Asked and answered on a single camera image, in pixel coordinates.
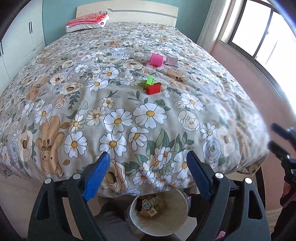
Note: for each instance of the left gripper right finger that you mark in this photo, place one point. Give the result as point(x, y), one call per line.
point(202, 174)

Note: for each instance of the cream bed headboard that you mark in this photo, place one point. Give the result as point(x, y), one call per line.
point(133, 11)

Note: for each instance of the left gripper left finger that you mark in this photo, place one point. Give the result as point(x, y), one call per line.
point(94, 176)

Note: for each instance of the red toy brick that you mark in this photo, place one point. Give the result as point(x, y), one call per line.
point(153, 89)

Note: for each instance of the white curtain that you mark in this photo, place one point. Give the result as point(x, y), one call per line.
point(213, 24)

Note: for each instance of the folded pink red blanket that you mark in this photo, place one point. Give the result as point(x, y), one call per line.
point(87, 19)

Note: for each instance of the window with dark frame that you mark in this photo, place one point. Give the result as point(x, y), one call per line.
point(259, 33)

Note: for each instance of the small pink printed carton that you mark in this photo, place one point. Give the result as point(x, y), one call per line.
point(172, 61)

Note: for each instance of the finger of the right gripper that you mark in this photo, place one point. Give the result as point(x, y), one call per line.
point(287, 134)
point(278, 151)

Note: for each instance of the white wardrobe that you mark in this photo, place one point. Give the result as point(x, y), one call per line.
point(22, 36)

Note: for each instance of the floral bed quilt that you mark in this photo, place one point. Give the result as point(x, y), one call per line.
point(84, 94)

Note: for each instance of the milk carton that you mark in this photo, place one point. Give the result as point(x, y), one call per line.
point(148, 209)

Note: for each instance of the person's right hand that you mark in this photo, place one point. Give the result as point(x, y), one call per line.
point(288, 194)

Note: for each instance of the green toy brick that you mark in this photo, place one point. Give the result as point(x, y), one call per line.
point(150, 81)

